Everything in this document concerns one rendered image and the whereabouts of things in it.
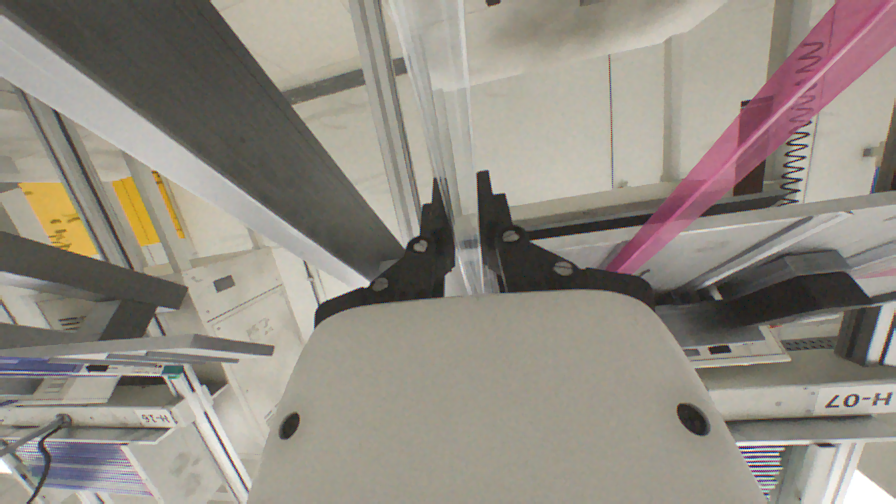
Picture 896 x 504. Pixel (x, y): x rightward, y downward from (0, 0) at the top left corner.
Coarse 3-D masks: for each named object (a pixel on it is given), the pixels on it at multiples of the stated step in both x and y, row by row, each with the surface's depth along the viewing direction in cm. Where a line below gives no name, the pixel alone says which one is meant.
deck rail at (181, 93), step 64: (0, 0) 5; (64, 0) 5; (128, 0) 6; (192, 0) 8; (0, 64) 5; (64, 64) 5; (128, 64) 6; (192, 64) 8; (256, 64) 10; (128, 128) 7; (192, 128) 8; (256, 128) 10; (192, 192) 9; (256, 192) 10; (320, 192) 14; (320, 256) 14; (384, 256) 21
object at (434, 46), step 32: (416, 0) 4; (448, 0) 4; (416, 32) 5; (448, 32) 5; (416, 64) 5; (448, 64) 5; (416, 96) 6; (448, 96) 6; (448, 128) 7; (448, 160) 8; (448, 192) 9; (480, 256) 14; (480, 288) 19
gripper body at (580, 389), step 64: (384, 320) 7; (448, 320) 6; (512, 320) 6; (576, 320) 6; (640, 320) 6; (320, 384) 6; (384, 384) 6; (448, 384) 5; (512, 384) 5; (576, 384) 5; (640, 384) 5; (320, 448) 5; (384, 448) 5; (448, 448) 4; (512, 448) 4; (576, 448) 4; (640, 448) 4; (704, 448) 4
